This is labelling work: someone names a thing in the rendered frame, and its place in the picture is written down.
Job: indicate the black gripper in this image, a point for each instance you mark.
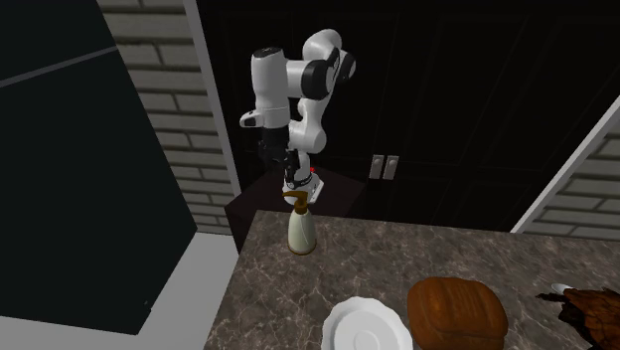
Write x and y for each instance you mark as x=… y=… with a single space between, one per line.
x=273 y=143

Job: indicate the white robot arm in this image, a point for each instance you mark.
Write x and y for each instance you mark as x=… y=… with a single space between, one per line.
x=270 y=92

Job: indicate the dark robot stand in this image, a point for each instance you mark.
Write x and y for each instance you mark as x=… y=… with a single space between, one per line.
x=252 y=203

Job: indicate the cream soap dispenser brown pump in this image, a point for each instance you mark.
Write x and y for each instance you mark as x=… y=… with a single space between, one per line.
x=301 y=232

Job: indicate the white scalloped plate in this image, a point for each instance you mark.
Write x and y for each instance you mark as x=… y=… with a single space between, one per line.
x=363 y=327

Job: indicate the black refrigerator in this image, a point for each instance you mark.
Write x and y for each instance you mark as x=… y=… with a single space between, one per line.
x=72 y=194

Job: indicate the brown bread loaf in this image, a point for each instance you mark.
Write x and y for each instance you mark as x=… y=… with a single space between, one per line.
x=455 y=315

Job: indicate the brown ragged lump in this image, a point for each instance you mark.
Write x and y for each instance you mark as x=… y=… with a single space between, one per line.
x=593 y=315

